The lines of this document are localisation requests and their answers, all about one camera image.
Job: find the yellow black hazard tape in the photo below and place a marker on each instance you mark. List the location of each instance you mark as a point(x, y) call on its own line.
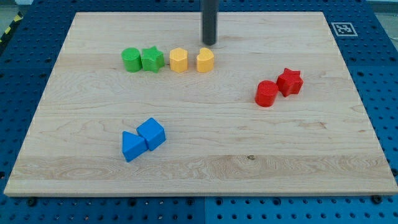
point(10, 30)

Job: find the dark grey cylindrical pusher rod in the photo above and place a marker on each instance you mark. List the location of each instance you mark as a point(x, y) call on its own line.
point(209, 21)

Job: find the yellow hexagon block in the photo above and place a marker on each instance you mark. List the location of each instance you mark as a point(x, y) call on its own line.
point(178, 60)

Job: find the blue cube block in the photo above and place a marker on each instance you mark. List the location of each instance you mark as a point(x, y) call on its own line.
point(152, 132)

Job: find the green star block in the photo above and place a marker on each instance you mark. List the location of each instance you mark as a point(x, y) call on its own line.
point(152, 59)

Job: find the white fiducial marker tag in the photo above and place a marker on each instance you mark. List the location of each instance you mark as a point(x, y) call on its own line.
point(344, 29)

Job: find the yellow heart block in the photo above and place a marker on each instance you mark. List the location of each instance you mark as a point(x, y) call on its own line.
point(205, 60)

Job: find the green cylinder block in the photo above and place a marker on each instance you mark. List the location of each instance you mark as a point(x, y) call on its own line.
point(131, 59)

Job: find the blue triangle block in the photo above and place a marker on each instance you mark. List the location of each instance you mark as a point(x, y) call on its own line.
point(132, 146)

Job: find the red cylinder block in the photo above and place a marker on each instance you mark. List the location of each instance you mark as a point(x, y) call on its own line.
point(266, 93)

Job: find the red star block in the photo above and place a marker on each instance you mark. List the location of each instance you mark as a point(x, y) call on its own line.
point(289, 82)

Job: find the light wooden board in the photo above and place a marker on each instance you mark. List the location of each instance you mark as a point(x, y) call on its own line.
point(219, 141)

